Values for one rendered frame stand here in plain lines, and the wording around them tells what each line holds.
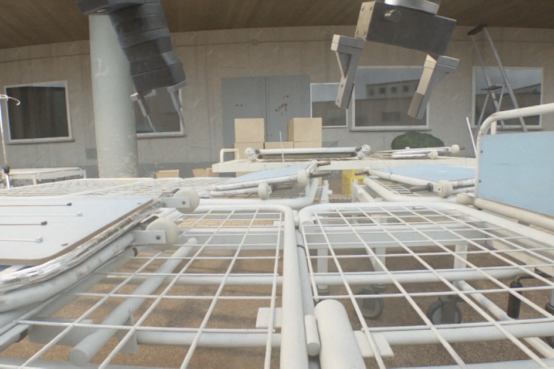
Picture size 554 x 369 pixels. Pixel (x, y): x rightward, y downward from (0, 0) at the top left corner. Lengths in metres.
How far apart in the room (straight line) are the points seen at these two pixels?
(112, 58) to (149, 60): 4.61
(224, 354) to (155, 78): 0.91
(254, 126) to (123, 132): 2.07
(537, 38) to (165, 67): 8.68
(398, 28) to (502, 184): 0.63
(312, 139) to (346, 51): 3.58
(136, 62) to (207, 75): 6.28
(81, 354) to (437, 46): 0.64
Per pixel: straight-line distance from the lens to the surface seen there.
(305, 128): 4.00
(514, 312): 0.91
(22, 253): 0.54
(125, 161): 4.91
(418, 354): 1.18
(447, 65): 0.53
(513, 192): 0.95
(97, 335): 0.49
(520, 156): 0.93
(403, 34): 0.48
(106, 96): 4.98
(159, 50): 0.47
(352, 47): 0.46
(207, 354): 1.14
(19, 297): 0.48
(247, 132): 3.92
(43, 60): 8.72
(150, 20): 0.47
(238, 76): 6.63
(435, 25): 0.50
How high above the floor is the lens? 0.69
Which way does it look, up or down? 7 degrees down
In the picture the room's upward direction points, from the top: 1 degrees counter-clockwise
